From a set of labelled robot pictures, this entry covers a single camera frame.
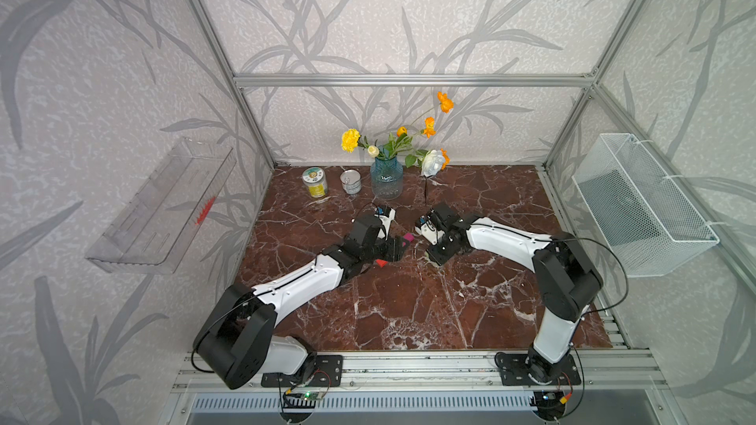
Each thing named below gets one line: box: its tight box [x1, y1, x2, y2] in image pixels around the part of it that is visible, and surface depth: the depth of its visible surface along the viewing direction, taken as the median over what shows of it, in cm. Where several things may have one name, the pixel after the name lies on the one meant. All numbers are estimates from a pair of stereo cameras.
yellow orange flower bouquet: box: [340, 91, 455, 178], surface depth 91 cm
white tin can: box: [340, 169, 363, 195], surface depth 113 cm
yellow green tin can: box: [302, 166, 328, 198], surface depth 110 cm
